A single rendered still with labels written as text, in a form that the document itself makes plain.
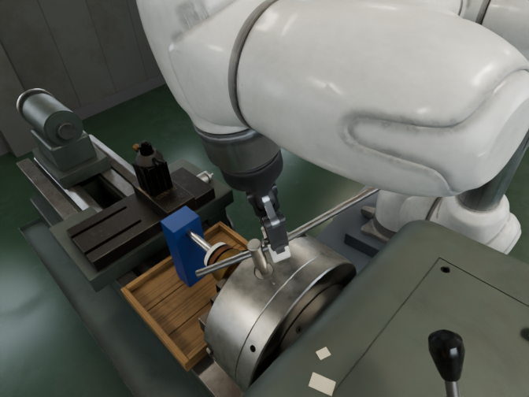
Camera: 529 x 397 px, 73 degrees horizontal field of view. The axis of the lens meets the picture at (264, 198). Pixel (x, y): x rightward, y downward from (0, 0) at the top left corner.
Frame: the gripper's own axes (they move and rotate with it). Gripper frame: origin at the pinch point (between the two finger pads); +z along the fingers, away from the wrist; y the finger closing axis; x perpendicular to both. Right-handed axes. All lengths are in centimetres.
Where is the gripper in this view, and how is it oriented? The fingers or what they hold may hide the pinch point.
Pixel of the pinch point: (275, 242)
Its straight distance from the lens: 57.0
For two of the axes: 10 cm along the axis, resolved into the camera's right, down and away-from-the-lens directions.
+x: -9.3, 3.6, -0.6
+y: -3.2, -6.9, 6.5
